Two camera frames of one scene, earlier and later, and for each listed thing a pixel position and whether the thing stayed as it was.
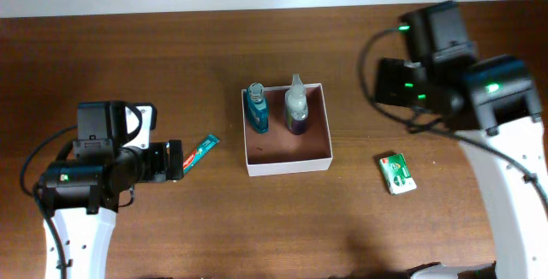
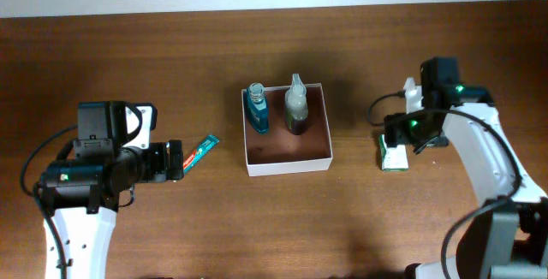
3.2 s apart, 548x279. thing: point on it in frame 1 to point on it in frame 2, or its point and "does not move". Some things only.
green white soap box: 397,175 to 392,158
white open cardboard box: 277,151 does not move
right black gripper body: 399,85 to 411,130
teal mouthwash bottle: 258,108 does not move
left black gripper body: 157,168 does not move
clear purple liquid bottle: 296,107 does not move
